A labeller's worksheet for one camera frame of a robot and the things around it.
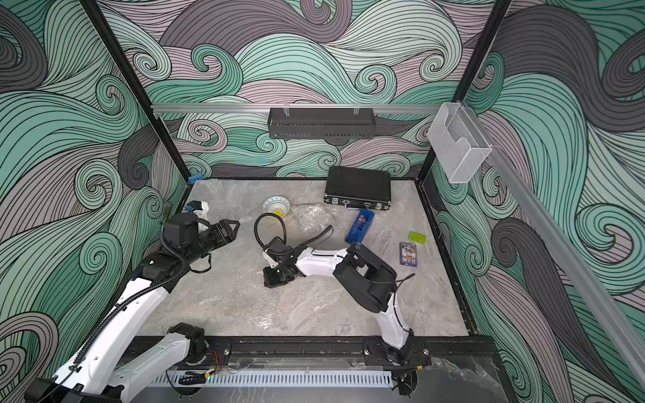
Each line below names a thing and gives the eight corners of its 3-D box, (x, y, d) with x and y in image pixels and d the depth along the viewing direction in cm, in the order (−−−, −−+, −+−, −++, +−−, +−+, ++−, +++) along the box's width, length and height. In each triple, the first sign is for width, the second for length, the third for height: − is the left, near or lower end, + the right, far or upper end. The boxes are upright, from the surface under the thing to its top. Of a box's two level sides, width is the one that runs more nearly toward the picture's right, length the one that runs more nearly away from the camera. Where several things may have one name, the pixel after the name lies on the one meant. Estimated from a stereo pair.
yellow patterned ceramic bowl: (263, 217, 109) (261, 209, 105) (266, 203, 114) (264, 196, 110) (289, 217, 109) (288, 209, 105) (291, 203, 114) (290, 196, 110)
